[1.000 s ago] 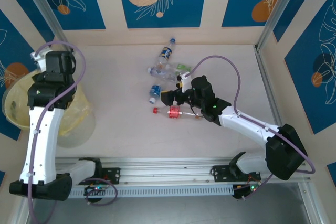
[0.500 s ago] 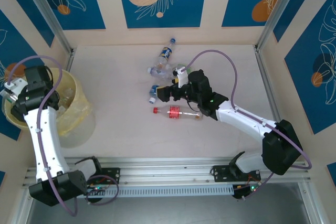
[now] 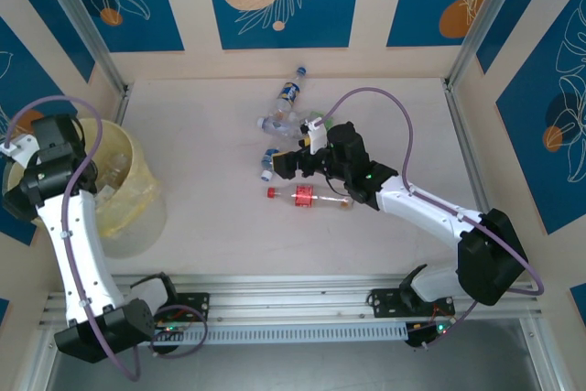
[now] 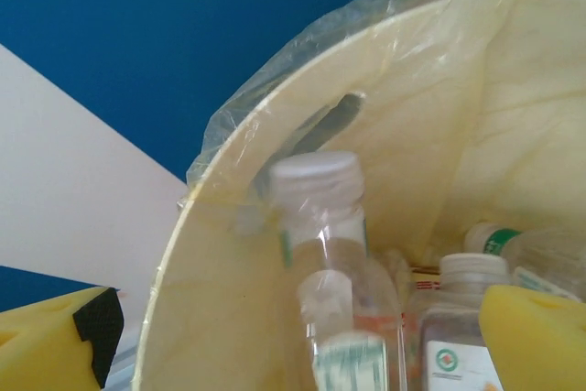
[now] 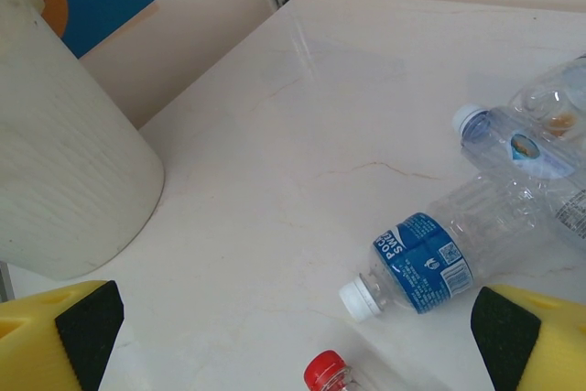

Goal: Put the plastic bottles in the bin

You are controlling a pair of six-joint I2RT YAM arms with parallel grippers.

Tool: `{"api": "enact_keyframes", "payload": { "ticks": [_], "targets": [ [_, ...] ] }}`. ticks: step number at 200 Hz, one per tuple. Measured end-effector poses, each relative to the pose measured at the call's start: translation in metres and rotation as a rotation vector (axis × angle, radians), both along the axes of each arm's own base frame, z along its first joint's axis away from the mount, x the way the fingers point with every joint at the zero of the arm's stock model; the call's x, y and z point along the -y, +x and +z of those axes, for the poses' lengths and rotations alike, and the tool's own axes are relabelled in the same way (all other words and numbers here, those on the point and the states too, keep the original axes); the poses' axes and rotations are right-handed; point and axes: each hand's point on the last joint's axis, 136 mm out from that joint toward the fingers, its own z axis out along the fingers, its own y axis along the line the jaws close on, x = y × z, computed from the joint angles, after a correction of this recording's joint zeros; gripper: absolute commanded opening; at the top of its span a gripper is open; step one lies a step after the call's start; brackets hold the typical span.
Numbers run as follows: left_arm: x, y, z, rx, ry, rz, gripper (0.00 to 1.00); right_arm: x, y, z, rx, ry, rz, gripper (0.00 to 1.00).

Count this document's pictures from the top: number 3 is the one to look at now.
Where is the blue yellow label soda bottle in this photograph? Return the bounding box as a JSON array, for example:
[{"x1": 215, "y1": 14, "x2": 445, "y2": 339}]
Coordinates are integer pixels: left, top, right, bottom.
[{"x1": 273, "y1": 65, "x2": 309, "y2": 118}]

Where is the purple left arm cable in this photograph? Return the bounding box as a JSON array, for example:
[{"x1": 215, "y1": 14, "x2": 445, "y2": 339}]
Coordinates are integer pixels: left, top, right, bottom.
[{"x1": 5, "y1": 94, "x2": 210, "y2": 383}]

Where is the clear water bottle barcode label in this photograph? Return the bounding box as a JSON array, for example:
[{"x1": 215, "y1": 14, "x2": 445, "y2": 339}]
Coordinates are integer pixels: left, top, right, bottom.
[{"x1": 255, "y1": 114, "x2": 308, "y2": 141}]

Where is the yellow plastic bin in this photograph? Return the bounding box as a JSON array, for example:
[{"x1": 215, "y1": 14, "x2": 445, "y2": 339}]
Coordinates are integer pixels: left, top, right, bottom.
[{"x1": 1, "y1": 118, "x2": 168, "y2": 260}]

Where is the blue label bottle white cap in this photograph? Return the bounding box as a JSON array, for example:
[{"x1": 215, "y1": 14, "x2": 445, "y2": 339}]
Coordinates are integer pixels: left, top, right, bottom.
[{"x1": 259, "y1": 147, "x2": 283, "y2": 182}]

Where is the red label red cap bottle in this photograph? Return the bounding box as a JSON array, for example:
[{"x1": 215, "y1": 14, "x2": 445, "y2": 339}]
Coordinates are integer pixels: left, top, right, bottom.
[{"x1": 266, "y1": 183, "x2": 356, "y2": 212}]

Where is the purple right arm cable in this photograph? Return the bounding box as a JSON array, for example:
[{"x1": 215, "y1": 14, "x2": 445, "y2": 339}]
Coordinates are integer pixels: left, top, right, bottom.
[{"x1": 318, "y1": 85, "x2": 546, "y2": 352}]

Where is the aluminium frame post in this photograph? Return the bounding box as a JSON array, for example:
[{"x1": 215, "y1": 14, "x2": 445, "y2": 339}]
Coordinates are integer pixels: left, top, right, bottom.
[
  {"x1": 445, "y1": 0, "x2": 524, "y2": 86},
  {"x1": 34, "y1": 0, "x2": 130, "y2": 95}
]

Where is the grey slotted cable duct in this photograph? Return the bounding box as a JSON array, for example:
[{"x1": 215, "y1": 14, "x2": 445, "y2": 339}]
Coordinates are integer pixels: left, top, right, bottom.
[{"x1": 150, "y1": 321, "x2": 409, "y2": 347}]

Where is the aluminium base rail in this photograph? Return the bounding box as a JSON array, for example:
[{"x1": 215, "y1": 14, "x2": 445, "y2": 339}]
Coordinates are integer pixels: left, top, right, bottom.
[{"x1": 38, "y1": 274, "x2": 544, "y2": 328}]

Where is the aluminium side rail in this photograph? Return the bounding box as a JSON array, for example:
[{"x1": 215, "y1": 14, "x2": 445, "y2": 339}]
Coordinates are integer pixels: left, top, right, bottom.
[
  {"x1": 113, "y1": 82, "x2": 134, "y2": 125},
  {"x1": 441, "y1": 78, "x2": 515, "y2": 281}
]

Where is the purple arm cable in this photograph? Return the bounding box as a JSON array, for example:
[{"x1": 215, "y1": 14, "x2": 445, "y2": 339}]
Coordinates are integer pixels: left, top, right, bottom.
[
  {"x1": 5, "y1": 94, "x2": 210, "y2": 383},
  {"x1": 318, "y1": 85, "x2": 546, "y2": 352}
]

